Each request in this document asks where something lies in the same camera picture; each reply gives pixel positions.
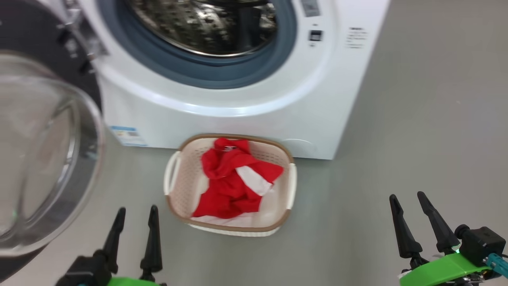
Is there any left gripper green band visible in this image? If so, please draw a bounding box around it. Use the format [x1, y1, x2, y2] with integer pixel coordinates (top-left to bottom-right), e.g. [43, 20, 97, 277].
[95, 205, 167, 286]

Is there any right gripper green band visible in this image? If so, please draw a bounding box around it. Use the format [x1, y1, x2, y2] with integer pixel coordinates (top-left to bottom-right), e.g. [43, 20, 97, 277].
[389, 191, 493, 286]

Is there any red and white garment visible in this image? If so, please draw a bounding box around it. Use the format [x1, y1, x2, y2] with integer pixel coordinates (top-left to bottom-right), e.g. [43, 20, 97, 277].
[192, 138, 285, 227]

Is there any black round glass washer door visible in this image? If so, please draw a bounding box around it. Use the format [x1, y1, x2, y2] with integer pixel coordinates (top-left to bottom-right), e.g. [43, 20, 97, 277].
[0, 0, 107, 280]

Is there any cream laundry basket brown rim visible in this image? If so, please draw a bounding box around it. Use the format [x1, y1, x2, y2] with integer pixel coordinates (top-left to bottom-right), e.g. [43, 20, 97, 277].
[164, 134, 298, 238]

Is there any white front-load washing machine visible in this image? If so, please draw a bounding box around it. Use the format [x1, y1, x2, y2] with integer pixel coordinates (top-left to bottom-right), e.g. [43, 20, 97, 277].
[40, 0, 391, 160]

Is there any grey rubber door gasket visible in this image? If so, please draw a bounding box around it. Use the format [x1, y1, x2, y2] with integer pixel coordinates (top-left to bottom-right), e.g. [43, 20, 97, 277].
[97, 0, 298, 90]

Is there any blue energy label sticker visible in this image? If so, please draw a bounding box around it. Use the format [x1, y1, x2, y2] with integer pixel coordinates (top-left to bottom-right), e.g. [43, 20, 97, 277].
[109, 126, 147, 147]

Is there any stainless steel perforated drum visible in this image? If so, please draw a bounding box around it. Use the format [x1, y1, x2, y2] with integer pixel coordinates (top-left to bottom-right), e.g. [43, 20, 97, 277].
[127, 0, 278, 56]

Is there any teal right camera cable plug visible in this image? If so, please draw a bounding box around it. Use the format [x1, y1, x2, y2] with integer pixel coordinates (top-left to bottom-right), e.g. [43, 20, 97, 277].
[485, 253, 508, 278]

